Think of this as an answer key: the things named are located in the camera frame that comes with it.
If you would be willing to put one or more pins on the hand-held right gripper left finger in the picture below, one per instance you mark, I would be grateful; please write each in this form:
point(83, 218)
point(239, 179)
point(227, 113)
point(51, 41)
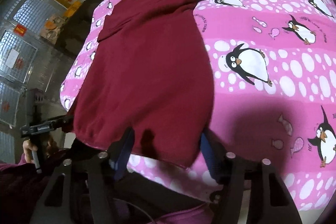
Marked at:
point(122, 155)

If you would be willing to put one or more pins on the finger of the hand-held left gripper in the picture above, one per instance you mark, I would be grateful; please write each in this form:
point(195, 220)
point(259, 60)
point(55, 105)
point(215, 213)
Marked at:
point(68, 124)

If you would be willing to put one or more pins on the pink penguin print blanket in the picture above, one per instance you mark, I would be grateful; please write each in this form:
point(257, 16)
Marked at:
point(262, 69)

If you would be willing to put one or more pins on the person's purple top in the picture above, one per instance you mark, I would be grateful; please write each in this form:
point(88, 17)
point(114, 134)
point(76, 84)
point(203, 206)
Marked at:
point(170, 214)

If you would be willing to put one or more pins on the black cabinet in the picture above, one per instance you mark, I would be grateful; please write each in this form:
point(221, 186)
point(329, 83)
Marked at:
point(78, 24)

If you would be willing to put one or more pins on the person's left hand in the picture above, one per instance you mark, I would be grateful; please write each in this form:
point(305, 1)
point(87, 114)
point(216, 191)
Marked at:
point(27, 148)

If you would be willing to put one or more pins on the person's left forearm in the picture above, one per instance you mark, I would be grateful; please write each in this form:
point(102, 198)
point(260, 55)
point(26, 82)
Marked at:
point(18, 187)

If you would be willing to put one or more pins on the dark red sweater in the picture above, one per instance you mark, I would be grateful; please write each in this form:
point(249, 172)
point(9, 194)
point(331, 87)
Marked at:
point(147, 69)

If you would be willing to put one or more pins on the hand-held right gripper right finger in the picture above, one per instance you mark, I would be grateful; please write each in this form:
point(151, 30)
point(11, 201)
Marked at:
point(207, 153)

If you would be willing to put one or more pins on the metal grille door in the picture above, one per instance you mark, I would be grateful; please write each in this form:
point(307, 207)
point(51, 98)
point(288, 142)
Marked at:
point(18, 43)

